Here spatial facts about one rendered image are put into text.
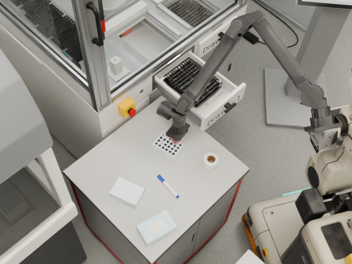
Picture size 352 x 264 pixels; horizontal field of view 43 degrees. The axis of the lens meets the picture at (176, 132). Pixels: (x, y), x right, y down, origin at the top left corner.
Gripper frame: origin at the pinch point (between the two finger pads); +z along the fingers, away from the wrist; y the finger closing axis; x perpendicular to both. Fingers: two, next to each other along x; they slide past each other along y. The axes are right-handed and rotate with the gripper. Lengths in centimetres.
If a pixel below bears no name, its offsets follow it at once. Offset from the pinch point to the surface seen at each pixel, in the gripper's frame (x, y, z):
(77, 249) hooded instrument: -20, 55, 54
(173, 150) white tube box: 1.0, 4.0, 2.9
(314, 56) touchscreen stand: 24, -122, 33
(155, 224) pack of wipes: 15.7, 37.5, 2.4
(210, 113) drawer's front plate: 7.5, -14.8, -10.5
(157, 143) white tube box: -6.8, 5.2, 3.0
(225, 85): 2.3, -38.0, -3.5
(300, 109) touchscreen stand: 32, -115, 77
